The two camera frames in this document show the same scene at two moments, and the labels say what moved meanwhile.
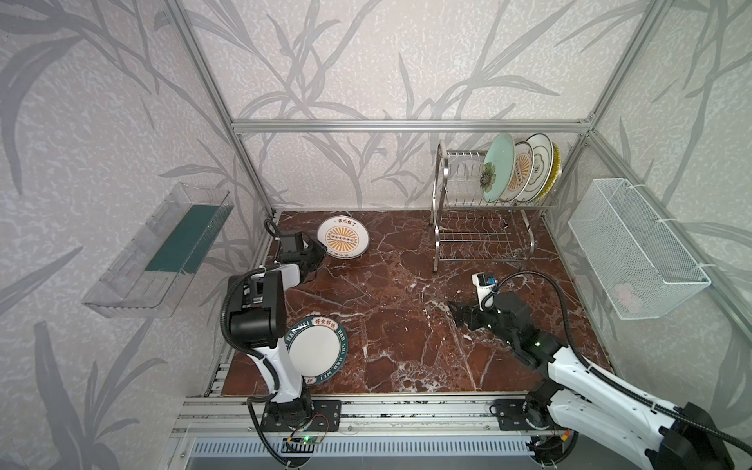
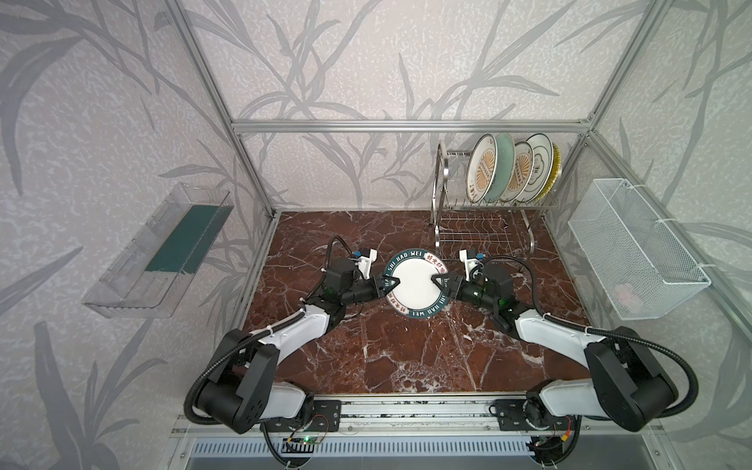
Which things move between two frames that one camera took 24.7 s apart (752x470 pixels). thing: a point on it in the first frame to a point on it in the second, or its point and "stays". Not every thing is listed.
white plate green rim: [542, 151] stays
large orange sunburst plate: [345, 237] to [482, 169]
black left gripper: [320, 250] to [376, 290]
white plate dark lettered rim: [317, 347] to [417, 295]
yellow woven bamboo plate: [556, 173] stays
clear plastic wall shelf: [151, 275] stays
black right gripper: [473, 311] to [449, 288]
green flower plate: [498, 168] stays
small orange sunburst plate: [521, 171] stays
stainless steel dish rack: [467, 227] stays
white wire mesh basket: [643, 269] stays
